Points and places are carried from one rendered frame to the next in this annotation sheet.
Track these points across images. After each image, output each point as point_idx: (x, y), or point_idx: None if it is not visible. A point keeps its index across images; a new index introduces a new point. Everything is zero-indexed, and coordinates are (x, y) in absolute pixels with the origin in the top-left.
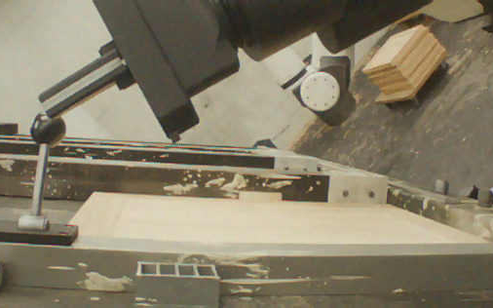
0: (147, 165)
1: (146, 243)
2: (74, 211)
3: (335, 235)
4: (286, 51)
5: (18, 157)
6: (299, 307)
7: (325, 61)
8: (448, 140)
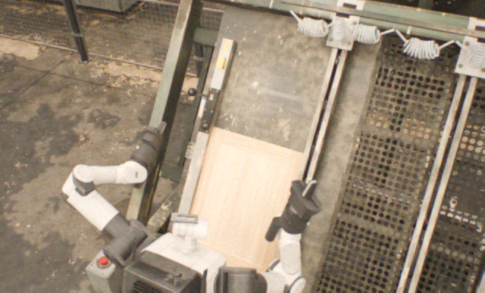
0: (298, 178)
1: (201, 148)
2: (286, 143)
3: (223, 213)
4: (280, 259)
5: (314, 119)
6: (185, 172)
7: (266, 272)
8: None
